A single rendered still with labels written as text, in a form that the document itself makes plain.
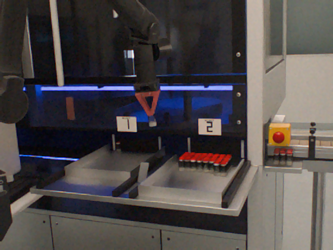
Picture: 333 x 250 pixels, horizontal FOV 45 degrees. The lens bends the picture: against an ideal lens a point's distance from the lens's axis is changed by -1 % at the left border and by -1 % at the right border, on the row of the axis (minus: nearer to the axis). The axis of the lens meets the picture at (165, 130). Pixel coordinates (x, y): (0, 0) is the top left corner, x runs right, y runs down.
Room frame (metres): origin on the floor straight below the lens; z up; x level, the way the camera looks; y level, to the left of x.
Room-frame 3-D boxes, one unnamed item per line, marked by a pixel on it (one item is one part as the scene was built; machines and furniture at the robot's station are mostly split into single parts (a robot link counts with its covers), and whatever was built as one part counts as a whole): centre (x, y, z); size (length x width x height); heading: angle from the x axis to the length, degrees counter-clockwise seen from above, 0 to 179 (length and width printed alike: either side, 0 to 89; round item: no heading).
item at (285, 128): (1.41, -0.41, 1.00); 0.08 x 0.07 x 0.07; 159
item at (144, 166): (1.26, 0.10, 0.91); 0.14 x 0.03 x 0.06; 159
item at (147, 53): (1.19, 0.05, 1.31); 0.07 x 0.06 x 0.07; 139
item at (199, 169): (1.37, -0.12, 0.90); 0.18 x 0.02 x 0.05; 68
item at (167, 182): (1.29, -0.09, 0.90); 0.34 x 0.26 x 0.04; 158
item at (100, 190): (1.39, 0.05, 0.87); 0.70 x 0.48 x 0.02; 69
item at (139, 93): (1.19, 0.04, 1.17); 0.07 x 0.07 x 0.09; 84
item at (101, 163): (1.51, 0.19, 0.90); 0.34 x 0.26 x 0.04; 159
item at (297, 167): (1.44, -0.44, 0.87); 0.14 x 0.13 x 0.02; 159
